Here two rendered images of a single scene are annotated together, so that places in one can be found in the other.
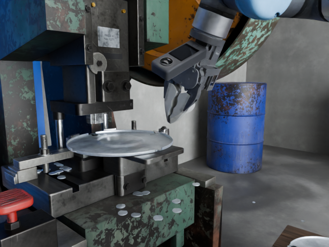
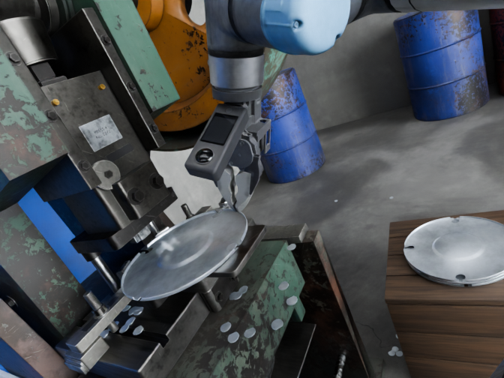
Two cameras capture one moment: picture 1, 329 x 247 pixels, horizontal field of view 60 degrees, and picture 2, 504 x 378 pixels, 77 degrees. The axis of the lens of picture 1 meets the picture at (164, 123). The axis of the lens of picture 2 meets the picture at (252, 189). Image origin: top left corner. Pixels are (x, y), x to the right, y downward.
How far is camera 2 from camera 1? 0.18 m
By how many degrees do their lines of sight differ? 12
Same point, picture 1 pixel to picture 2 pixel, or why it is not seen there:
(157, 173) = not seen: hidden behind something
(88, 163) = not seen: hidden behind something
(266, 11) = (323, 41)
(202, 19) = (223, 73)
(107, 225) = (224, 362)
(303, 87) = (331, 53)
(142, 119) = (181, 169)
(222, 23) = (253, 67)
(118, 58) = (128, 151)
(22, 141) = (64, 301)
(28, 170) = (93, 347)
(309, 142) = (358, 109)
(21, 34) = not seen: outside the picture
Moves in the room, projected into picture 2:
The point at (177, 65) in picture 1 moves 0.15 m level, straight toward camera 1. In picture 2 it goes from (222, 154) to (241, 190)
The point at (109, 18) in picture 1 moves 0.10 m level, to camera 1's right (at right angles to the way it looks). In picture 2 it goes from (88, 106) to (138, 85)
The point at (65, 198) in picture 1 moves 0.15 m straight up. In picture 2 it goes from (158, 359) to (112, 297)
